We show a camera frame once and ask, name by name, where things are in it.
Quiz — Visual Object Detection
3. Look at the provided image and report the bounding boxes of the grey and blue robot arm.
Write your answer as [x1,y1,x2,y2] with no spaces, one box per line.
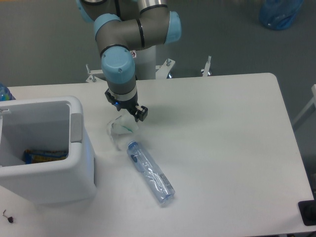
[76,0,182,121]

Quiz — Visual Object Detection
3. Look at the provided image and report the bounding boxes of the white trash can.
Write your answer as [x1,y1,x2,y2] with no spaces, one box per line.
[0,96,97,204]

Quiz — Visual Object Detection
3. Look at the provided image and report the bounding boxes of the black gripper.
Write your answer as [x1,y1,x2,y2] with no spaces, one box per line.
[105,89,148,122]

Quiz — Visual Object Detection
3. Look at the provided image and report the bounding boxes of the clear plastic water bottle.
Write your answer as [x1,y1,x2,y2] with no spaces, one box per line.
[126,141,175,204]

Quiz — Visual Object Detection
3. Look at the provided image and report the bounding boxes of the blue yellow snack wrapper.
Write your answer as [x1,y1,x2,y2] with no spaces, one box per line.
[23,150,68,164]

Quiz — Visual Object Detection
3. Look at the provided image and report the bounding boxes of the blue bottle at left edge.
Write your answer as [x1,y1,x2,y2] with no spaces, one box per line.
[0,83,16,101]

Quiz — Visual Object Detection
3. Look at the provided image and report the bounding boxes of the metal clamp bolt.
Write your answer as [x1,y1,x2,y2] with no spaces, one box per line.
[200,55,212,77]

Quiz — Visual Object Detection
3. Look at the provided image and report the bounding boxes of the white frame at right edge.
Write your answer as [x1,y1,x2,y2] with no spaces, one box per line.
[292,84,316,131]

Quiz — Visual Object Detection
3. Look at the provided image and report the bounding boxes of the blue plastic bag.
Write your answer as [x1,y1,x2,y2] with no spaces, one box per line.
[258,0,304,31]

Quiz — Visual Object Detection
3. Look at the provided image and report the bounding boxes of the black device at table edge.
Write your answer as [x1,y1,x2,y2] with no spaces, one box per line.
[298,200,316,226]

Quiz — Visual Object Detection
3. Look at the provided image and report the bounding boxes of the white plastic wrapper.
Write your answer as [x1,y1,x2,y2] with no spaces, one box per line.
[107,114,139,151]

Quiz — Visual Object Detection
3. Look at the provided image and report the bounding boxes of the white pedestal base bracket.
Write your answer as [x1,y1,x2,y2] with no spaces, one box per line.
[85,58,176,83]

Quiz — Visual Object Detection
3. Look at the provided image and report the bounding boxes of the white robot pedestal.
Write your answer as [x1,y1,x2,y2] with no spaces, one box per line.
[132,46,156,80]

